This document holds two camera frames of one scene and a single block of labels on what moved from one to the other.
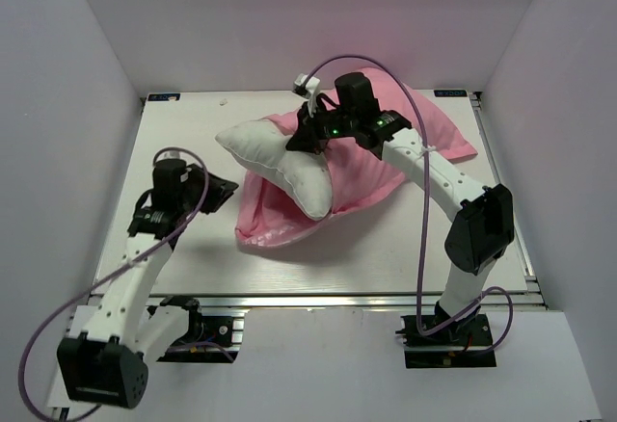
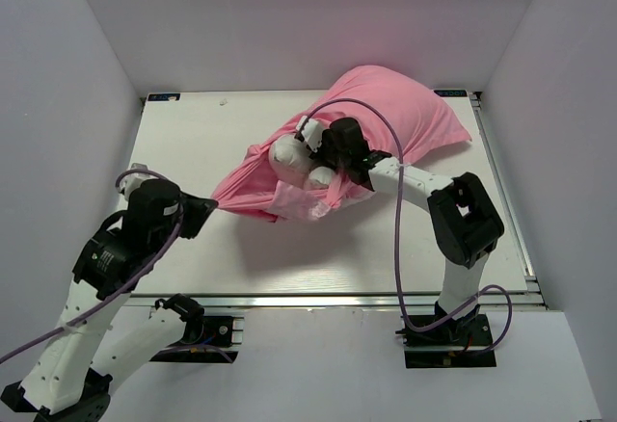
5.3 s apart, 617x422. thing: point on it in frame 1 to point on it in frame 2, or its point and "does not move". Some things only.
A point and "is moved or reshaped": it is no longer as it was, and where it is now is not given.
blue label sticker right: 450,93 does not move
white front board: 349,365 does not move
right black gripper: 308,137 to 320,153
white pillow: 306,176 is moved or reshaped
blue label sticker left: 163,96 does not move
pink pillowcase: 269,213 is moved or reshaped
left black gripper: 219,192 to 198,210
